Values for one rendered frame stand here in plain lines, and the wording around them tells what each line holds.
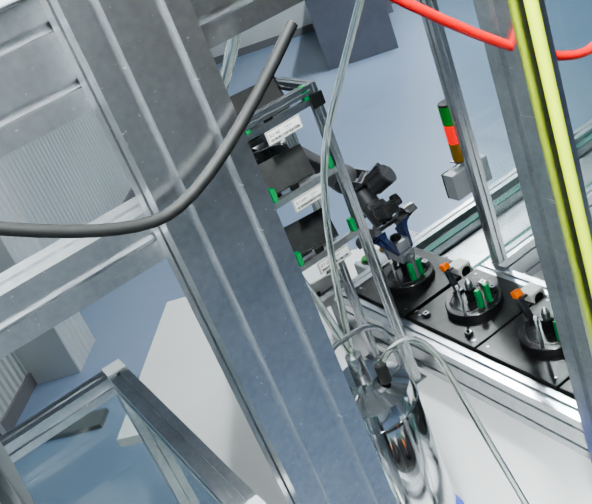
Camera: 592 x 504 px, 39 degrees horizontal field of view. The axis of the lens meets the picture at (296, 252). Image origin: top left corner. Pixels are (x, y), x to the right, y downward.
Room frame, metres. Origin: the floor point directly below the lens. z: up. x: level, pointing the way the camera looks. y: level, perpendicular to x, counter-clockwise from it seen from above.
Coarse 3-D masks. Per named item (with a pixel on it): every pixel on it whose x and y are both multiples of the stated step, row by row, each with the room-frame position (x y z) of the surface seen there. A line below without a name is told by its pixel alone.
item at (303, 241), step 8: (320, 208) 1.72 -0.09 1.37; (312, 216) 1.71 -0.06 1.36; (320, 216) 1.71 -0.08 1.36; (296, 224) 1.71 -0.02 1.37; (304, 224) 1.71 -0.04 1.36; (312, 224) 1.71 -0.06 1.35; (320, 224) 1.71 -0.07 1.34; (288, 232) 1.70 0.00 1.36; (296, 232) 1.70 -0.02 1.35; (304, 232) 1.70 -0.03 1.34; (312, 232) 1.70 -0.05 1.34; (320, 232) 1.70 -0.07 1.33; (336, 232) 1.70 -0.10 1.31; (296, 240) 1.69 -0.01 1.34; (304, 240) 1.69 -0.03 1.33; (312, 240) 1.69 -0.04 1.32; (320, 240) 1.69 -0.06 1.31; (296, 248) 1.68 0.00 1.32; (304, 248) 1.68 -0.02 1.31; (312, 248) 1.68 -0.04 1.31
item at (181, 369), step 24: (168, 312) 2.54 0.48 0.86; (192, 312) 2.48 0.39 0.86; (168, 336) 2.38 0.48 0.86; (192, 336) 2.32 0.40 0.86; (168, 360) 2.24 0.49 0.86; (192, 360) 2.19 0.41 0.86; (216, 360) 2.13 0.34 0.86; (144, 384) 2.16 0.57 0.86; (168, 384) 2.11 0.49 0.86; (192, 384) 2.06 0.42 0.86; (216, 384) 2.01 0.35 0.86
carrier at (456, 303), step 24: (456, 288) 1.67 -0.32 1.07; (480, 288) 1.75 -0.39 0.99; (504, 288) 1.74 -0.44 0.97; (528, 288) 1.68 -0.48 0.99; (432, 312) 1.77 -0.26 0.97; (456, 312) 1.70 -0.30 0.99; (480, 312) 1.66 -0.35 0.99; (504, 312) 1.65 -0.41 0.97; (456, 336) 1.63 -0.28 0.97; (480, 336) 1.60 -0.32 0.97
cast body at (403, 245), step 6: (396, 234) 1.96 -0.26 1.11; (390, 240) 1.96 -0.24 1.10; (396, 240) 1.94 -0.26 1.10; (402, 240) 1.94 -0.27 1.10; (408, 240) 1.94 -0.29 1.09; (396, 246) 1.93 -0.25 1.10; (402, 246) 1.93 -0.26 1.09; (408, 246) 1.94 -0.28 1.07; (390, 252) 1.96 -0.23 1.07; (402, 252) 1.93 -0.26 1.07; (408, 252) 1.93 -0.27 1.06; (414, 252) 1.94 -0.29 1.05; (390, 258) 1.97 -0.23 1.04; (396, 258) 1.95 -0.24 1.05; (402, 258) 1.92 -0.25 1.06; (408, 258) 1.92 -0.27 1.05; (414, 258) 1.91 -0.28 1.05
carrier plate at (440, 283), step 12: (420, 252) 2.07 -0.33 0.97; (372, 276) 2.05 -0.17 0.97; (444, 276) 1.90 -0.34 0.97; (456, 276) 1.88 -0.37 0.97; (360, 288) 2.01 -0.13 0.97; (372, 288) 1.99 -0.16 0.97; (432, 288) 1.87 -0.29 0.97; (444, 288) 1.86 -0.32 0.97; (372, 300) 1.93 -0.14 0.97; (396, 300) 1.88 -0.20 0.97; (408, 300) 1.86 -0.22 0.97; (420, 300) 1.84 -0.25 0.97; (408, 312) 1.81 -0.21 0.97
